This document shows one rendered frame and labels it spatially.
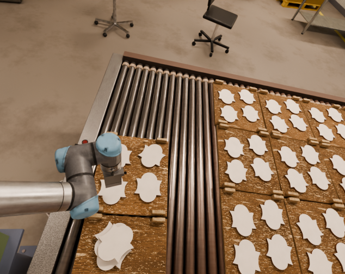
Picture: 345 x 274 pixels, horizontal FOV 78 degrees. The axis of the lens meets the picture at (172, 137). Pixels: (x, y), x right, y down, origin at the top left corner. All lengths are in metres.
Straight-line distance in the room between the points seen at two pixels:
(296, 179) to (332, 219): 0.25
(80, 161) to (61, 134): 1.73
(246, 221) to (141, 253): 0.50
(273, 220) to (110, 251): 0.77
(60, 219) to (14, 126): 1.66
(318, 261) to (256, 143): 0.64
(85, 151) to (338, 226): 1.27
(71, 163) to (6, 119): 2.03
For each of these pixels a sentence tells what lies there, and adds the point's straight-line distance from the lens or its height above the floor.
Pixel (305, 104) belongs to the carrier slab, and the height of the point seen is 0.94.
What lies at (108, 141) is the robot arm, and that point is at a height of 1.34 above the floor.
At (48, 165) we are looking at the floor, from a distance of 2.24.
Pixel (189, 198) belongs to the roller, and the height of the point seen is 0.92.
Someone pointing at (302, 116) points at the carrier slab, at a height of 0.94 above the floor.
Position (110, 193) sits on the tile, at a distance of 1.02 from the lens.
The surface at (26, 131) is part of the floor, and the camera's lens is 2.51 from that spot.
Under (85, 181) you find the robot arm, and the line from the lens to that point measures 0.65.
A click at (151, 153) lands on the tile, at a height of 0.95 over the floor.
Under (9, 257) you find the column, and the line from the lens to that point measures 1.13.
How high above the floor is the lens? 1.91
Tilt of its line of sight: 54 degrees down
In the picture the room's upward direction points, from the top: 19 degrees clockwise
